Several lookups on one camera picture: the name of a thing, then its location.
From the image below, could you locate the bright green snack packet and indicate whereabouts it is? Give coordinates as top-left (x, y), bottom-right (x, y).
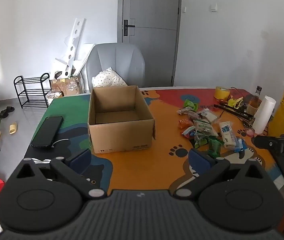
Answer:
top-left (183, 99), bottom-right (199, 112)

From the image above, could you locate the grey upholstered chair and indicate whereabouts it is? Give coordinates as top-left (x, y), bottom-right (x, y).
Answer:
top-left (85, 43), bottom-right (145, 93)

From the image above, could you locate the purple snack packet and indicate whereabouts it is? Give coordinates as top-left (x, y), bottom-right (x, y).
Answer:
top-left (187, 111), bottom-right (202, 121)

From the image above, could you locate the flat white foam board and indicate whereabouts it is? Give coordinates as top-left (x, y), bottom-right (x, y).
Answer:
top-left (74, 43), bottom-right (96, 77)

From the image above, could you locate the black smartphone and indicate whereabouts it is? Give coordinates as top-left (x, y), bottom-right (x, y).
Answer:
top-left (31, 116), bottom-right (64, 148)

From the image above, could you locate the black metal shoe rack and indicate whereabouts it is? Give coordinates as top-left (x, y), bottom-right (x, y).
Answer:
top-left (13, 73), bottom-right (51, 108)

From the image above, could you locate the white paper towel roll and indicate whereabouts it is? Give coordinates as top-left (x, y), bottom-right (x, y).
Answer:
top-left (253, 95), bottom-right (277, 133)

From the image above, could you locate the folded black tripod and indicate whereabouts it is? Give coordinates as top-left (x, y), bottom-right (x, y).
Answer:
top-left (214, 104), bottom-right (255, 125)

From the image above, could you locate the white foam board with holes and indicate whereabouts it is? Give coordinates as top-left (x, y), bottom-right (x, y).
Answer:
top-left (52, 18), bottom-right (86, 78)

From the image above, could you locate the black door handle lock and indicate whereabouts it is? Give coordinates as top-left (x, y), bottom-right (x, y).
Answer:
top-left (123, 19), bottom-right (135, 36)

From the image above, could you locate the grey door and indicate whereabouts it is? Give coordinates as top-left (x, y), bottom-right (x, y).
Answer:
top-left (118, 0), bottom-right (182, 87)

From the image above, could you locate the yellow-green clip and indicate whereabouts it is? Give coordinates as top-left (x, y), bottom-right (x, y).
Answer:
top-left (227, 97), bottom-right (244, 108)

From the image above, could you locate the brown glass bottle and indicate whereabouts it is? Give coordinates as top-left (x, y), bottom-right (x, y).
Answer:
top-left (246, 86), bottom-right (263, 115)

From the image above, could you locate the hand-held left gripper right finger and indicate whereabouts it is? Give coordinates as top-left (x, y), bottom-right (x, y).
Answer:
top-left (173, 148), bottom-right (270, 202)

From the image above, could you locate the white bucket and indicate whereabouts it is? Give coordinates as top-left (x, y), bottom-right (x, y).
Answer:
top-left (46, 91), bottom-right (65, 105)

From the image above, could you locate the red and blue snack packet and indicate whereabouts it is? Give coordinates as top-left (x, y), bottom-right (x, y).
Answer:
top-left (181, 126), bottom-right (196, 139)

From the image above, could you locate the yellow tape roll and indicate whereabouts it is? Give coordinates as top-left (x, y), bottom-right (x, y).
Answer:
top-left (215, 86), bottom-right (231, 100)

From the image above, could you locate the pair of dark slippers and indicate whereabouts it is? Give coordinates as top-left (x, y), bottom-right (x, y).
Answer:
top-left (0, 106), bottom-right (15, 118)

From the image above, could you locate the clear green snack packet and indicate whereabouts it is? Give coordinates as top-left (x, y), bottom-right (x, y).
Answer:
top-left (194, 134), bottom-right (209, 148)

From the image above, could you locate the dark green snack packet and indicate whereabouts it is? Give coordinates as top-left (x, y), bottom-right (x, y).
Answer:
top-left (207, 136), bottom-right (225, 158)

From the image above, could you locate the white polka-dot pillow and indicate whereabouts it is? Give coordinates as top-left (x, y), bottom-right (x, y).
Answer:
top-left (91, 67), bottom-right (128, 88)

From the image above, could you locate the white bread roll packet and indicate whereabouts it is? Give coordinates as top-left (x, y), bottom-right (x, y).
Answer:
top-left (218, 121), bottom-right (236, 149)

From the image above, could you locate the taped brown cardboard box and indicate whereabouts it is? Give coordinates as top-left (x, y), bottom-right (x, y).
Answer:
top-left (50, 76), bottom-right (85, 97)

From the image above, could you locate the green and white snack packet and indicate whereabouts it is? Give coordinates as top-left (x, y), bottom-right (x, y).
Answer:
top-left (193, 120), bottom-right (219, 137)

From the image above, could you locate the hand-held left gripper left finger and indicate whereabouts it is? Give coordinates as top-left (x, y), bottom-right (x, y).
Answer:
top-left (14, 148), bottom-right (107, 201)

